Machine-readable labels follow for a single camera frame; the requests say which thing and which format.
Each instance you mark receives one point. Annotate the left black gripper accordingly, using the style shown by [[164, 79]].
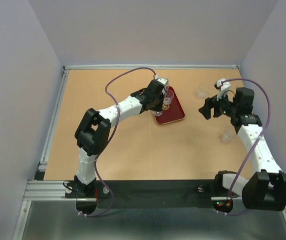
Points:
[[159, 107]]

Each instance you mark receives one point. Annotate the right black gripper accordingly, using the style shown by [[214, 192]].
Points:
[[210, 103]]

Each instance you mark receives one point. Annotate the clear glass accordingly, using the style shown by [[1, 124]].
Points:
[[168, 97], [203, 90], [158, 113], [228, 134]]

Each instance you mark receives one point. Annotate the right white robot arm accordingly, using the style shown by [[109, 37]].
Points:
[[266, 189]]

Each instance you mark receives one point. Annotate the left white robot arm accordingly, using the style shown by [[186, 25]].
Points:
[[93, 133]]

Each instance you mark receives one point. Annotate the red lacquer tray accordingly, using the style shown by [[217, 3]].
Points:
[[171, 113]]

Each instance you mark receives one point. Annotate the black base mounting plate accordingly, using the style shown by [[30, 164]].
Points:
[[151, 194]]

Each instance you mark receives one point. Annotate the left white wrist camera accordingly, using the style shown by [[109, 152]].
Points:
[[164, 81]]

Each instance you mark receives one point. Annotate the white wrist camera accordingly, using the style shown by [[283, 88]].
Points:
[[223, 86], [164, 81]]

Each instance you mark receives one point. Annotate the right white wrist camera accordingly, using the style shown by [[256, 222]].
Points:
[[223, 86]]

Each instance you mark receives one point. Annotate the aluminium table edge rail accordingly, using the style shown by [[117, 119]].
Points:
[[152, 66]]

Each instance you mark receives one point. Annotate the left aluminium side rail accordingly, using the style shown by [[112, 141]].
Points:
[[43, 161]]

